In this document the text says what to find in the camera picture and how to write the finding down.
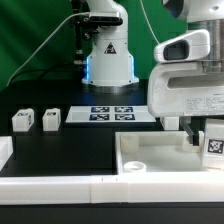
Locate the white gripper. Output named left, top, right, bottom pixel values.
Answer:
left=147, top=62, right=224, bottom=144

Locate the white square table top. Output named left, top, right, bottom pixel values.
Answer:
left=114, top=130, right=224, bottom=176

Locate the white U-shaped fence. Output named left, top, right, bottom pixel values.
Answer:
left=0, top=133, right=224, bottom=205

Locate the white marker sheet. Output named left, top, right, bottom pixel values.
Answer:
left=66, top=106, right=155, bottom=123

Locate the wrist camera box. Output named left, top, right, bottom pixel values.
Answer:
left=154, top=29, right=211, bottom=63

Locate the black cable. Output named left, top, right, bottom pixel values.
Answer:
left=19, top=64, right=84, bottom=81

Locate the white cable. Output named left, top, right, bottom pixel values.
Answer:
left=6, top=12, right=92, bottom=87

